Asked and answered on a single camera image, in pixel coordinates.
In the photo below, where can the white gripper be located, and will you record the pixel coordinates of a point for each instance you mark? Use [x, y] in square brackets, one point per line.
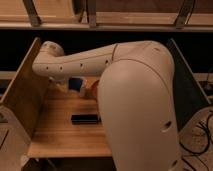
[61, 85]

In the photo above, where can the white and blue sponge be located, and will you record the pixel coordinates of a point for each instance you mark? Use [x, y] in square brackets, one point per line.
[76, 84]

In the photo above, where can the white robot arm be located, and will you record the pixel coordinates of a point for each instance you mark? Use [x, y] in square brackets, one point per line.
[135, 99]

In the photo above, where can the black rectangular box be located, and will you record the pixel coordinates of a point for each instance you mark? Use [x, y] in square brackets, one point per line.
[85, 119]

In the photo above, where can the left wooden side panel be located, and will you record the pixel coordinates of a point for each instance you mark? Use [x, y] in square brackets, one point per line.
[22, 101]

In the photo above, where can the wooden shelf with brackets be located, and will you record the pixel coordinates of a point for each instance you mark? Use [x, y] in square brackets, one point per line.
[108, 15]

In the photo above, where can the right dark side panel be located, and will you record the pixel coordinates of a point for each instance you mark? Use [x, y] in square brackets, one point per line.
[191, 102]

